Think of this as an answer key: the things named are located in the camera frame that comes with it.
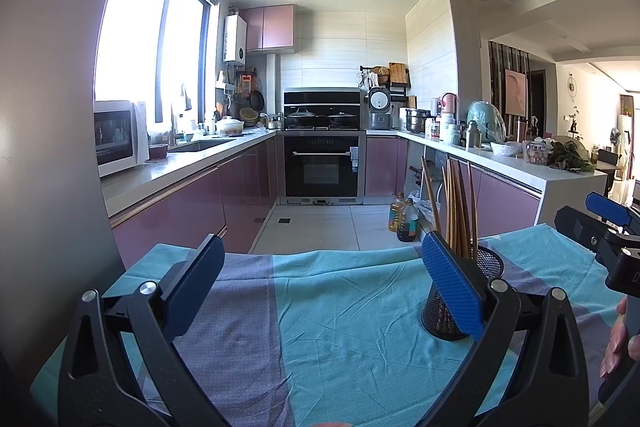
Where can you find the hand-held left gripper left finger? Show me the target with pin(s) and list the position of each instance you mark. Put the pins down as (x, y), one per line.
(192, 287)

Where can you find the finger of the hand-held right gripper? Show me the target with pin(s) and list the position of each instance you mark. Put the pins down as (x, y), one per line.
(575, 222)
(607, 207)

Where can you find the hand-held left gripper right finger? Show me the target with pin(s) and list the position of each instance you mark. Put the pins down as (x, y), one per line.
(450, 287)

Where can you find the black mesh utensil holder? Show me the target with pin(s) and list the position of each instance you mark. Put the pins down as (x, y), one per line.
(440, 322)

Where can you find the bunch of wooden chopsticks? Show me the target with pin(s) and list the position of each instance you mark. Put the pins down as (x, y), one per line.
(452, 207)

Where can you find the person's right hand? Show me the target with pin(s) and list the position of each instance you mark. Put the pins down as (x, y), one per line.
(617, 342)

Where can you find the green leafy vegetables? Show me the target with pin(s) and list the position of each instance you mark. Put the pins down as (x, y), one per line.
(567, 157)

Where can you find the pink base cabinets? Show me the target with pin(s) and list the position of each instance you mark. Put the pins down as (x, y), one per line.
(190, 202)
(505, 202)

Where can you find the dark sauce bottle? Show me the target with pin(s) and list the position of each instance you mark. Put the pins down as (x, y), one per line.
(407, 222)

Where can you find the clear egg box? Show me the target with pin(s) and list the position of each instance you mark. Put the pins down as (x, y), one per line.
(537, 153)

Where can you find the clear plastic bag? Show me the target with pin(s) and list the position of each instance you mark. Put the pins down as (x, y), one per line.
(425, 212)

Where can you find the yellow cooking oil bottle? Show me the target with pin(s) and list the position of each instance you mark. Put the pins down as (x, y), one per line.
(395, 214)

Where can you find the covered white bowl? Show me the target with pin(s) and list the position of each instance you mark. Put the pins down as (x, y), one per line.
(505, 149)

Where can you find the teal and purple tablecloth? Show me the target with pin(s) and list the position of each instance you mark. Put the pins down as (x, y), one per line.
(350, 332)

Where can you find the steel thermos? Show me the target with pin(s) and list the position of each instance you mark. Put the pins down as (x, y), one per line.
(473, 137)

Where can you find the mint green appliance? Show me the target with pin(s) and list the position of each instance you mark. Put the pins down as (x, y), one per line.
(485, 122)

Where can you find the dark purple dish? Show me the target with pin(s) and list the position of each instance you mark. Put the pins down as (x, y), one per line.
(158, 153)

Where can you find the steel sink faucet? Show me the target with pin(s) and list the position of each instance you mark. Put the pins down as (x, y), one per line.
(176, 127)

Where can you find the white lidded casserole pot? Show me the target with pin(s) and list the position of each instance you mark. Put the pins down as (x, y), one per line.
(230, 127)

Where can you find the white toaster oven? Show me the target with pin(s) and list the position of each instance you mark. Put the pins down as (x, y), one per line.
(117, 139)

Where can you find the steel stock pot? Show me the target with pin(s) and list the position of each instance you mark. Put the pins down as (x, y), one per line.
(417, 122)

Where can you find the wooden slat screen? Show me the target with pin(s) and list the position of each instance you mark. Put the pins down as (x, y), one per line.
(497, 72)

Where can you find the pink kettle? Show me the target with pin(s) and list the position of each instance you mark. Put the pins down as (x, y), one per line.
(448, 107)

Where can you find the black built-in oven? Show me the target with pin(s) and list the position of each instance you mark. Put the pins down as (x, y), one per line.
(322, 167)

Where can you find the steel stovetop kettle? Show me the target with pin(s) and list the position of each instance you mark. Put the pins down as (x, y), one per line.
(276, 122)

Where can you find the silver rice cooker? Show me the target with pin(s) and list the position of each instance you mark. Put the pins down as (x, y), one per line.
(380, 109)

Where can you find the grey refrigerator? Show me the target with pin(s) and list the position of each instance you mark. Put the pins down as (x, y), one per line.
(50, 157)

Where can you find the hanging black frying pan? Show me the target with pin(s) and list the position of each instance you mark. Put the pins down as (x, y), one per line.
(256, 101)

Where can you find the black pan with lid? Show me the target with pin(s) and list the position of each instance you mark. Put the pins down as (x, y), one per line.
(342, 119)

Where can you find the black wok with lid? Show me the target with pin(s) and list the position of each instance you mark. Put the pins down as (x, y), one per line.
(301, 118)

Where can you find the wooden cutting board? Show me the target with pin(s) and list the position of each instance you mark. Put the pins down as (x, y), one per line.
(397, 74)

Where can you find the black range hood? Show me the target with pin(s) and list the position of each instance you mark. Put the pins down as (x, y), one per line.
(325, 97)

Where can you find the white water heater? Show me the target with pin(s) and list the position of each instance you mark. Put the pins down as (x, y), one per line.
(235, 39)

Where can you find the kitchen window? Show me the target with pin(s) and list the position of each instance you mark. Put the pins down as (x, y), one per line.
(135, 32)

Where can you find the round wall clock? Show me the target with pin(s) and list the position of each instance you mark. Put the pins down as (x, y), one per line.
(573, 84)

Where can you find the framed wall picture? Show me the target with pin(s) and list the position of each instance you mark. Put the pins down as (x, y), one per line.
(515, 92)

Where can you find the pink wall cabinet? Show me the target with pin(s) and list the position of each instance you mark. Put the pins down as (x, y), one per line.
(272, 29)

